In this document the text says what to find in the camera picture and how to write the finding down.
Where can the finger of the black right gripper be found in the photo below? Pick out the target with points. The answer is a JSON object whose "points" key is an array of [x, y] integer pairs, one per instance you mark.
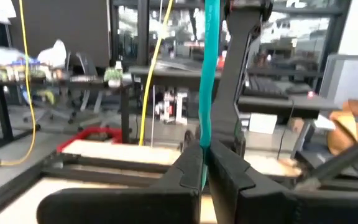
{"points": [[232, 77]]}

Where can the white cardboard box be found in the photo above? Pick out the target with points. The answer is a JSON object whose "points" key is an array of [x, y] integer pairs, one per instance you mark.
{"points": [[263, 123]]}

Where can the small potted plant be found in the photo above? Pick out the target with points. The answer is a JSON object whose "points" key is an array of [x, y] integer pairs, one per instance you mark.
{"points": [[113, 76]]}

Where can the black desk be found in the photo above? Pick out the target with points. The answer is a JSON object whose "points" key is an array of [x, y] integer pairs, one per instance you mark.
{"points": [[275, 105], [166, 74]]}

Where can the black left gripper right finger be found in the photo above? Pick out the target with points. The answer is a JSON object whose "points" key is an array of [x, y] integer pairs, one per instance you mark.
{"points": [[275, 208]]}

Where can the black office chair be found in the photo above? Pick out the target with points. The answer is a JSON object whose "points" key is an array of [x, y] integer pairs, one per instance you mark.
{"points": [[85, 71]]}

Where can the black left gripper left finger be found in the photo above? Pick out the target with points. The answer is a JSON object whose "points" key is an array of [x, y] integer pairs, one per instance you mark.
{"points": [[120, 205]]}

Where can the brown wooden chair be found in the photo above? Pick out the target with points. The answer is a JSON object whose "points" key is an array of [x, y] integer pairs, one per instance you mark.
{"points": [[353, 130]]}

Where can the black keyboard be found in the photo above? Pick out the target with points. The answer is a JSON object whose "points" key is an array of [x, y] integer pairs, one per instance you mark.
{"points": [[269, 87]]}

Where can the grey monitor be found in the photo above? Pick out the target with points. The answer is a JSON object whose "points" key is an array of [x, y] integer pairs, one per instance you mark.
{"points": [[350, 77]]}

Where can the white plastic bag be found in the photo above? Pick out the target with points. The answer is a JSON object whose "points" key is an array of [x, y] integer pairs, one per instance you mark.
{"points": [[53, 54]]}

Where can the red plastic bin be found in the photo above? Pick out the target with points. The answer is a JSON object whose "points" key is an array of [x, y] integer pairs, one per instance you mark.
{"points": [[89, 130]]}

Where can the cluttered black table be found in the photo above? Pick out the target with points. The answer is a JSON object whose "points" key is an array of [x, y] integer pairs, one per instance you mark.
{"points": [[57, 84]]}

